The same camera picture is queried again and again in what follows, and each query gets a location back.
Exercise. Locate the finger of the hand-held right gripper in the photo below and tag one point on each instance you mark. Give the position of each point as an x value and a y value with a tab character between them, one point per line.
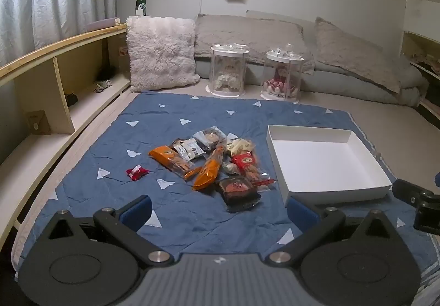
437	179
410	191

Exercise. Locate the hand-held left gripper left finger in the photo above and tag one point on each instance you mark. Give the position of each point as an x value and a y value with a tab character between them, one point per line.
139	211

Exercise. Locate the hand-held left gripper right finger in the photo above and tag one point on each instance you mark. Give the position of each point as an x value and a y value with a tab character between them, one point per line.
300	213

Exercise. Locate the small red candy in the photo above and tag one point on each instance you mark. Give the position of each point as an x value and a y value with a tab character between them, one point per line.
136	172

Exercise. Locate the white cardboard box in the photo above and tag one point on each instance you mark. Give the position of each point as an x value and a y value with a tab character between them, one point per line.
326	165

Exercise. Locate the orange snack packet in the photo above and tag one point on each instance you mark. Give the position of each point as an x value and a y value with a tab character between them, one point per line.
208	170
170	158

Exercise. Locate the dark round mooncake packet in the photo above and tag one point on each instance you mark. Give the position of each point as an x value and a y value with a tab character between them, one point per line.
239	189

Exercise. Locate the red packet with cookies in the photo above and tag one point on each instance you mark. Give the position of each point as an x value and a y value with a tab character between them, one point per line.
245	161

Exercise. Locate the white black-print snack packet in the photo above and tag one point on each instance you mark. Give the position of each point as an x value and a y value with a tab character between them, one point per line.
189	148

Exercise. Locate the yellow white snack packet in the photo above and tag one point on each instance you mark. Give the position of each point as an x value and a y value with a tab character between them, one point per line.
240	146

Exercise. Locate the clear packet with brown cookie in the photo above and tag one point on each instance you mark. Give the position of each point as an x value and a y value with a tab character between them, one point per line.
210	137

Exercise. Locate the blue mat with white triangles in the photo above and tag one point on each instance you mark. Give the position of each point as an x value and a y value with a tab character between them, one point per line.
113	141

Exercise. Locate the folded grey duvet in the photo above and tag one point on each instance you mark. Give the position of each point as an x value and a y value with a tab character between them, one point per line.
343	82

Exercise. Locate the wooden shelf with clutter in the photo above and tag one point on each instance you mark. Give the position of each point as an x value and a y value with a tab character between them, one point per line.
421	51

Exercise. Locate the small black item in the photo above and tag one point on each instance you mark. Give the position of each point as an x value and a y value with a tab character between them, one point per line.
71	99

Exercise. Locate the brown cardboard card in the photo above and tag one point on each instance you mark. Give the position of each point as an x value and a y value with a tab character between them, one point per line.
38	123

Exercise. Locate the clear case with red doll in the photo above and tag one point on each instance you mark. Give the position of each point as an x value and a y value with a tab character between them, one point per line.
282	74

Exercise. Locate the wooden side shelf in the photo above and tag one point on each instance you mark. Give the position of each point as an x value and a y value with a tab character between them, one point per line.
44	99

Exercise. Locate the fluffy cream pillow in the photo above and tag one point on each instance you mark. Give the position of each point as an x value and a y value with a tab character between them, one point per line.
160	51

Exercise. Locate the clear case with cream doll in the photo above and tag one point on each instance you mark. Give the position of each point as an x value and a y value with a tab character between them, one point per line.
227	69

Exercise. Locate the flat grey pillow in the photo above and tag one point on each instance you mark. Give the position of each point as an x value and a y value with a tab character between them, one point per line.
251	32

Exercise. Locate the pink book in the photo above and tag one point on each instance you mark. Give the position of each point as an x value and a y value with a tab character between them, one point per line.
103	23

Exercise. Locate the green glass bottle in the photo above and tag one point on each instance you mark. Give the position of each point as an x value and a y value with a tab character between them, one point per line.
141	0

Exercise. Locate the grey curtain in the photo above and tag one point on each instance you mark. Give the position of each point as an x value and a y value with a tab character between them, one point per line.
51	7

